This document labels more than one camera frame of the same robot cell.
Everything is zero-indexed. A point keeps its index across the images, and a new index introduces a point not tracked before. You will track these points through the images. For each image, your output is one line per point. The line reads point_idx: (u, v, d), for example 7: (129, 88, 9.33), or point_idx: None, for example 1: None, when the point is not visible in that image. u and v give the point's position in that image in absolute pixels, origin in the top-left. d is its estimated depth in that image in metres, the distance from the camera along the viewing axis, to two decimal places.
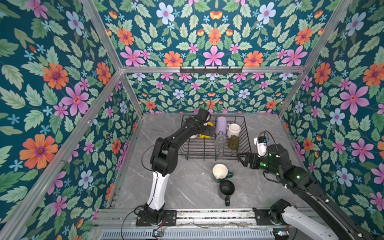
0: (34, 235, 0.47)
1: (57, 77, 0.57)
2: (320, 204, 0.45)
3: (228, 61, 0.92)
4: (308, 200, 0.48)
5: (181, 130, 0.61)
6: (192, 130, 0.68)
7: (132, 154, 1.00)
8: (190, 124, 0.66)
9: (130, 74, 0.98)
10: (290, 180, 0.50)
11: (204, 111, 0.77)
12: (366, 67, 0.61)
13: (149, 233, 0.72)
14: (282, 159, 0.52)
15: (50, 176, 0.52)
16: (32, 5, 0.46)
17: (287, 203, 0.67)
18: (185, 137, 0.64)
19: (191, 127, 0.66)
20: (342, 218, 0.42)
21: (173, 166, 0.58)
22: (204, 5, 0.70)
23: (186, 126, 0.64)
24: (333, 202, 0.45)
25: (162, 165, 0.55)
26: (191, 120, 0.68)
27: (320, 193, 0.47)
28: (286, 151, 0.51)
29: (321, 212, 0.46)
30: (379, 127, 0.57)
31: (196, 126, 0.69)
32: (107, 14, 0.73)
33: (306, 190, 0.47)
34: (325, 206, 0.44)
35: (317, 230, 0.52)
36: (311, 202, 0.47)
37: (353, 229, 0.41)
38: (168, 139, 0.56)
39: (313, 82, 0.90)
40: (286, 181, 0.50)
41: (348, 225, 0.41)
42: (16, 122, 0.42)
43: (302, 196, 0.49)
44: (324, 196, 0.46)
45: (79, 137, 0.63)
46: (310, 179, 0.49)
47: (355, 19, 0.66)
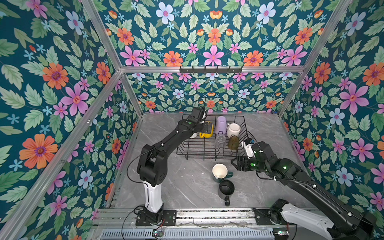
0: (34, 235, 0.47)
1: (57, 77, 0.57)
2: (309, 191, 0.46)
3: (228, 61, 0.92)
4: (298, 189, 0.49)
5: (170, 137, 0.55)
6: (184, 134, 0.61)
7: (132, 154, 1.00)
8: (182, 128, 0.60)
9: (130, 74, 0.98)
10: (279, 173, 0.51)
11: (199, 111, 0.70)
12: (366, 67, 0.61)
13: (149, 233, 0.72)
14: (266, 155, 0.55)
15: (50, 176, 0.52)
16: (32, 5, 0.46)
17: (285, 202, 0.67)
18: (178, 141, 0.59)
19: (184, 131, 0.60)
20: (332, 201, 0.43)
21: (162, 176, 0.53)
22: (204, 5, 0.70)
23: (178, 131, 0.58)
24: (320, 187, 0.46)
25: (150, 175, 0.49)
26: (184, 121, 0.63)
27: (307, 180, 0.48)
28: (268, 147, 0.54)
29: (312, 201, 0.47)
30: (379, 127, 0.57)
31: (190, 130, 0.64)
32: (107, 14, 0.73)
33: (294, 178, 0.49)
34: (314, 192, 0.46)
35: (314, 220, 0.53)
36: (301, 191, 0.49)
37: (343, 210, 0.42)
38: (156, 147, 0.50)
39: (313, 82, 0.90)
40: (275, 174, 0.52)
41: (339, 206, 0.42)
42: (16, 122, 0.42)
43: (292, 187, 0.50)
44: (311, 182, 0.47)
45: (79, 137, 0.63)
46: (297, 168, 0.51)
47: (355, 19, 0.66)
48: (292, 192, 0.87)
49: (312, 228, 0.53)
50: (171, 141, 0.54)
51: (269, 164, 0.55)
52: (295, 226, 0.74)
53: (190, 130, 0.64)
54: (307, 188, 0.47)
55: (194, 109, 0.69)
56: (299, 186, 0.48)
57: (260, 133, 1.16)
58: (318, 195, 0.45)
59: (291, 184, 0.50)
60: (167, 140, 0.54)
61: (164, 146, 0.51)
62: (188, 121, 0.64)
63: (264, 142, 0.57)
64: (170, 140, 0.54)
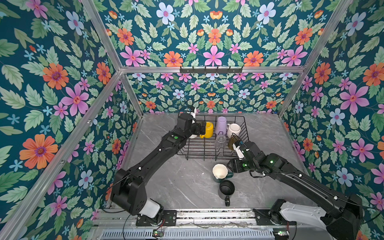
0: (34, 235, 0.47)
1: (57, 77, 0.57)
2: (296, 180, 0.48)
3: (228, 61, 0.92)
4: (287, 180, 0.50)
5: (149, 159, 0.48)
6: (168, 151, 0.54)
7: (132, 154, 1.00)
8: (165, 145, 0.53)
9: (130, 74, 0.98)
10: (267, 168, 0.53)
11: (184, 120, 0.59)
12: (366, 67, 0.61)
13: (149, 233, 0.72)
14: (253, 153, 0.58)
15: (50, 176, 0.52)
16: (32, 5, 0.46)
17: (282, 200, 0.68)
18: (160, 161, 0.51)
19: (168, 149, 0.53)
20: (318, 187, 0.45)
21: (139, 205, 0.45)
22: (204, 5, 0.70)
23: (160, 149, 0.51)
24: (305, 175, 0.48)
25: (126, 204, 0.41)
26: (169, 136, 0.57)
27: (293, 170, 0.50)
28: (254, 144, 0.57)
29: (301, 190, 0.48)
30: (379, 127, 0.57)
31: (175, 146, 0.56)
32: (107, 14, 0.73)
33: (281, 170, 0.50)
34: (301, 181, 0.47)
35: (308, 212, 0.54)
36: (290, 182, 0.50)
37: (329, 195, 0.43)
38: (132, 172, 0.43)
39: (313, 82, 0.90)
40: (263, 169, 0.54)
41: (325, 192, 0.44)
42: (16, 122, 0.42)
43: (280, 179, 0.52)
44: (297, 172, 0.49)
45: (79, 137, 0.63)
46: (283, 160, 0.53)
47: (356, 19, 0.65)
48: (292, 192, 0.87)
49: (310, 220, 0.52)
50: (150, 164, 0.47)
51: (257, 161, 0.57)
52: (295, 226, 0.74)
53: (174, 147, 0.56)
54: (294, 178, 0.48)
55: (179, 118, 0.58)
56: (287, 178, 0.50)
57: (260, 133, 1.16)
58: (305, 183, 0.46)
59: (278, 176, 0.52)
60: (146, 162, 0.47)
61: (141, 170, 0.44)
62: (173, 136, 0.57)
63: (249, 141, 0.60)
64: (148, 163, 0.47)
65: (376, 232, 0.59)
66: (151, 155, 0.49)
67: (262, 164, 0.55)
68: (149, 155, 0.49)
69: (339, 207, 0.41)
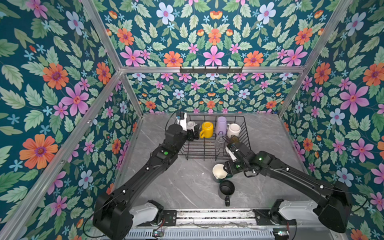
0: (34, 235, 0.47)
1: (58, 77, 0.58)
2: (284, 174, 0.49)
3: (228, 61, 0.92)
4: (276, 175, 0.52)
5: (135, 179, 0.45)
6: (156, 170, 0.51)
7: (132, 154, 1.00)
8: (154, 162, 0.51)
9: (130, 74, 0.98)
10: (256, 165, 0.55)
11: (171, 135, 0.54)
12: (366, 67, 0.61)
13: (149, 233, 0.72)
14: (242, 152, 0.61)
15: (50, 177, 0.52)
16: (32, 5, 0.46)
17: (280, 200, 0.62)
18: (147, 181, 0.48)
19: (157, 167, 0.50)
20: (305, 179, 0.46)
21: (124, 231, 0.43)
22: (204, 5, 0.70)
23: (148, 168, 0.49)
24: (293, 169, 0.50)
25: (108, 231, 0.38)
26: (158, 151, 0.55)
27: (281, 165, 0.52)
28: (243, 144, 0.60)
29: (291, 184, 0.49)
30: (379, 127, 0.57)
31: (164, 164, 0.54)
32: (107, 14, 0.73)
33: (269, 166, 0.52)
34: (289, 174, 0.49)
35: (302, 206, 0.55)
36: (279, 176, 0.51)
37: (315, 185, 0.44)
38: (116, 196, 0.41)
39: (313, 82, 0.90)
40: (253, 167, 0.56)
41: (312, 182, 0.45)
42: (16, 122, 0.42)
43: (270, 175, 0.54)
44: (284, 166, 0.51)
45: (79, 137, 0.63)
46: (271, 156, 0.55)
47: (355, 19, 0.66)
48: (292, 192, 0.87)
49: (306, 215, 0.53)
50: (135, 185, 0.44)
51: (247, 160, 0.60)
52: (295, 226, 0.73)
53: (163, 165, 0.53)
54: (282, 172, 0.50)
55: (166, 133, 0.53)
56: (275, 172, 0.51)
57: (260, 133, 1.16)
58: (292, 176, 0.48)
59: (268, 172, 0.53)
60: (132, 184, 0.44)
61: (125, 194, 0.42)
62: (162, 151, 0.55)
63: (238, 141, 0.63)
64: (133, 184, 0.44)
65: (376, 232, 0.59)
66: (138, 175, 0.46)
67: (252, 162, 0.57)
68: (136, 175, 0.46)
69: (325, 195, 0.42)
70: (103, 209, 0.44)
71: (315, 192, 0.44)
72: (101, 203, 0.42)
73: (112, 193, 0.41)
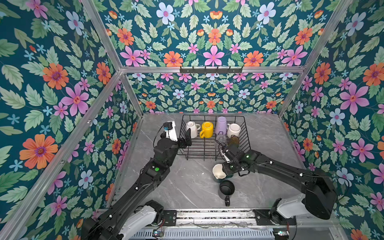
0: (34, 235, 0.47)
1: (58, 77, 0.58)
2: (269, 167, 0.53)
3: (228, 61, 0.92)
4: (262, 170, 0.56)
5: (123, 201, 0.44)
6: (145, 190, 0.49)
7: (132, 154, 1.00)
8: (143, 181, 0.49)
9: (130, 74, 0.98)
10: (245, 163, 0.59)
11: (161, 151, 0.51)
12: (366, 67, 0.61)
13: (149, 233, 0.72)
14: (232, 152, 0.65)
15: (50, 177, 0.52)
16: (32, 5, 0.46)
17: (278, 199, 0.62)
18: (135, 202, 0.47)
19: (147, 186, 0.49)
20: (286, 169, 0.50)
21: None
22: (204, 5, 0.70)
23: (137, 187, 0.47)
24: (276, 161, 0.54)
25: None
26: (149, 168, 0.53)
27: (265, 159, 0.56)
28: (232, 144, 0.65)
29: (276, 176, 0.53)
30: (379, 127, 0.57)
31: (155, 181, 0.52)
32: (107, 14, 0.73)
33: (255, 161, 0.56)
34: (272, 166, 0.53)
35: (294, 200, 0.57)
36: (264, 170, 0.55)
37: (295, 173, 0.48)
38: (102, 221, 0.40)
39: (313, 82, 0.90)
40: (242, 165, 0.60)
41: (292, 171, 0.49)
42: (16, 122, 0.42)
43: (258, 170, 0.57)
44: (268, 160, 0.55)
45: (79, 137, 0.63)
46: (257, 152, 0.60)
47: (355, 19, 0.66)
48: (293, 192, 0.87)
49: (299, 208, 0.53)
50: (123, 209, 0.43)
51: (237, 159, 0.64)
52: (295, 226, 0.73)
53: (154, 182, 0.52)
54: (266, 166, 0.54)
55: (155, 149, 0.50)
56: (261, 167, 0.55)
57: (261, 133, 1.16)
58: (275, 168, 0.52)
59: (255, 168, 0.57)
60: (119, 207, 0.43)
61: (112, 218, 0.40)
62: (153, 167, 0.53)
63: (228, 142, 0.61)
64: (121, 208, 0.43)
65: (376, 232, 0.59)
66: (126, 196, 0.45)
67: (241, 160, 0.61)
68: (124, 195, 0.45)
69: (305, 182, 0.45)
70: (89, 235, 0.42)
71: (296, 180, 0.47)
72: (86, 229, 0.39)
73: (98, 218, 0.40)
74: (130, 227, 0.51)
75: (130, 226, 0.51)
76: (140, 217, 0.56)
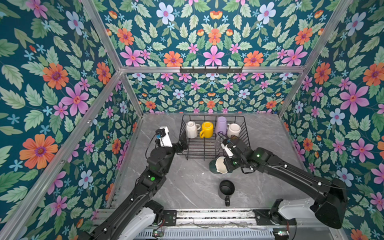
0: (34, 235, 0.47)
1: (57, 77, 0.57)
2: (282, 171, 0.49)
3: (228, 61, 0.92)
4: (275, 173, 0.51)
5: (118, 213, 0.44)
6: (141, 201, 0.49)
7: (132, 154, 1.00)
8: (138, 192, 0.49)
9: (130, 74, 0.98)
10: (254, 162, 0.54)
11: (154, 163, 0.50)
12: (366, 67, 0.61)
13: (149, 233, 0.72)
14: (239, 148, 0.59)
15: (50, 177, 0.52)
16: (32, 5, 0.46)
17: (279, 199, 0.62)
18: (132, 213, 0.47)
19: (142, 196, 0.49)
20: (303, 176, 0.46)
21: None
22: (204, 5, 0.70)
23: (133, 198, 0.47)
24: (292, 165, 0.49)
25: None
26: (145, 177, 0.53)
27: (279, 161, 0.51)
28: (240, 140, 0.58)
29: (288, 181, 0.50)
30: (379, 127, 0.57)
31: (151, 191, 0.52)
32: (107, 14, 0.73)
33: (267, 162, 0.52)
34: (286, 170, 0.49)
35: (300, 204, 0.56)
36: (277, 174, 0.51)
37: (313, 182, 0.44)
38: (96, 236, 0.40)
39: (313, 82, 0.90)
40: (251, 164, 0.55)
41: (310, 179, 0.45)
42: (16, 122, 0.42)
43: (268, 172, 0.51)
44: (282, 163, 0.50)
45: (79, 137, 0.63)
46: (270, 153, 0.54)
47: (355, 18, 0.66)
48: (293, 192, 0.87)
49: (304, 213, 0.53)
50: (118, 221, 0.43)
51: (245, 156, 0.58)
52: (294, 226, 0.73)
53: (150, 192, 0.51)
54: (280, 169, 0.49)
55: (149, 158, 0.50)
56: (274, 169, 0.50)
57: (261, 133, 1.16)
58: (290, 172, 0.48)
59: (266, 169, 0.53)
60: (114, 220, 0.43)
61: (106, 232, 0.40)
62: (149, 177, 0.53)
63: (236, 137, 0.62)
64: (116, 220, 0.43)
65: (376, 232, 0.59)
66: (122, 207, 0.45)
67: (249, 158, 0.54)
68: (120, 207, 0.45)
69: (324, 192, 0.42)
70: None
71: (315, 189, 0.43)
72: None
73: (92, 232, 0.40)
74: (127, 234, 0.51)
75: (127, 233, 0.51)
76: (137, 223, 0.55)
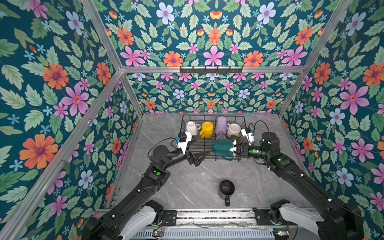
0: (34, 235, 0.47)
1: (57, 77, 0.57)
2: (296, 178, 0.51)
3: (228, 61, 0.92)
4: (288, 178, 0.54)
5: (126, 202, 0.45)
6: (148, 192, 0.51)
7: (132, 154, 1.00)
8: (145, 183, 0.51)
9: (130, 74, 0.98)
10: (274, 164, 0.58)
11: (158, 160, 0.52)
12: (366, 67, 0.61)
13: (149, 233, 0.72)
14: (273, 146, 0.59)
15: (50, 177, 0.52)
16: (32, 4, 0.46)
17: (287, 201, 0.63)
18: (138, 203, 0.48)
19: (148, 188, 0.51)
20: (316, 188, 0.47)
21: None
22: (204, 5, 0.70)
23: (140, 189, 0.49)
24: (308, 177, 0.51)
25: None
26: (150, 172, 0.55)
27: (297, 170, 0.53)
28: (278, 140, 0.57)
29: (299, 188, 0.51)
30: (379, 127, 0.57)
31: (156, 185, 0.54)
32: (107, 14, 0.73)
33: (285, 168, 0.55)
34: (301, 178, 0.51)
35: (306, 215, 0.54)
36: (291, 179, 0.53)
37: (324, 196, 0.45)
38: (104, 222, 0.40)
39: (313, 82, 0.90)
40: (270, 164, 0.59)
41: (320, 193, 0.46)
42: (16, 122, 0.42)
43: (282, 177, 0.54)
44: (299, 172, 0.53)
45: (79, 137, 0.63)
46: (292, 161, 0.57)
47: (355, 19, 0.66)
48: (292, 192, 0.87)
49: (306, 223, 0.52)
50: (125, 209, 0.44)
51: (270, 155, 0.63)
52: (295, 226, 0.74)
53: (155, 186, 0.54)
54: (295, 176, 0.52)
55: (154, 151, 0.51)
56: (289, 175, 0.53)
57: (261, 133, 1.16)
58: (304, 181, 0.50)
59: (283, 174, 0.56)
60: (121, 208, 0.44)
61: (114, 218, 0.41)
62: (155, 171, 0.56)
63: (275, 134, 0.60)
64: (123, 208, 0.44)
65: (376, 232, 0.59)
66: (129, 198, 0.47)
67: (272, 159, 0.60)
68: (127, 197, 0.47)
69: (330, 208, 0.42)
70: (91, 234, 0.43)
71: (321, 203, 0.44)
72: (89, 228, 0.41)
73: (101, 218, 0.41)
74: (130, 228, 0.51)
75: (130, 227, 0.51)
76: (140, 218, 0.56)
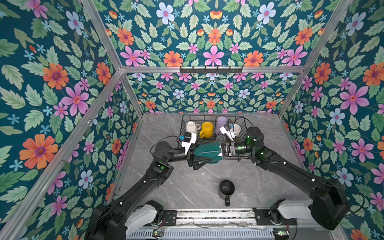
0: (34, 235, 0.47)
1: (57, 77, 0.57)
2: (280, 167, 0.53)
3: (228, 61, 0.92)
4: (273, 169, 0.56)
5: (132, 192, 0.46)
6: (152, 183, 0.52)
7: (132, 154, 1.00)
8: (150, 176, 0.53)
9: (130, 74, 0.98)
10: (259, 158, 0.60)
11: (161, 155, 0.51)
12: (366, 67, 0.61)
13: (149, 233, 0.72)
14: (258, 142, 0.59)
15: (50, 176, 0.52)
16: (32, 5, 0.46)
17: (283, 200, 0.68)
18: (144, 193, 0.50)
19: (154, 180, 0.52)
20: (299, 172, 0.49)
21: None
22: (204, 5, 0.70)
23: (145, 181, 0.51)
24: (291, 164, 0.53)
25: None
26: (155, 165, 0.57)
27: (280, 159, 0.56)
28: (262, 135, 0.57)
29: (286, 176, 0.53)
30: (379, 127, 0.57)
31: (161, 178, 0.55)
32: (107, 14, 0.73)
33: (269, 160, 0.57)
34: (284, 167, 0.53)
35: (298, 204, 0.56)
36: (276, 169, 0.55)
37: (307, 177, 0.47)
38: (112, 208, 0.41)
39: (313, 82, 0.90)
40: (255, 160, 0.60)
41: (304, 176, 0.48)
42: (16, 122, 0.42)
43: (270, 169, 0.57)
44: (282, 160, 0.55)
45: (79, 137, 0.63)
46: (273, 151, 0.60)
47: (356, 18, 0.65)
48: (292, 192, 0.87)
49: (303, 212, 0.53)
50: (132, 198, 0.45)
51: (254, 150, 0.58)
52: (295, 226, 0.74)
53: (160, 179, 0.55)
54: (279, 165, 0.54)
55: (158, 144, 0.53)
56: (274, 165, 0.55)
57: None
58: (288, 169, 0.52)
59: (268, 166, 0.58)
60: (129, 197, 0.45)
61: (122, 206, 0.42)
62: (159, 165, 0.58)
63: (260, 130, 0.59)
64: (130, 197, 0.45)
65: (376, 232, 0.59)
66: (135, 188, 0.48)
67: (256, 154, 0.62)
68: (134, 186, 0.48)
69: (315, 187, 0.44)
70: (98, 221, 0.44)
71: (307, 184, 0.46)
72: (97, 214, 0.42)
73: (109, 205, 0.42)
74: (133, 221, 0.51)
75: (133, 220, 0.51)
76: (142, 213, 0.56)
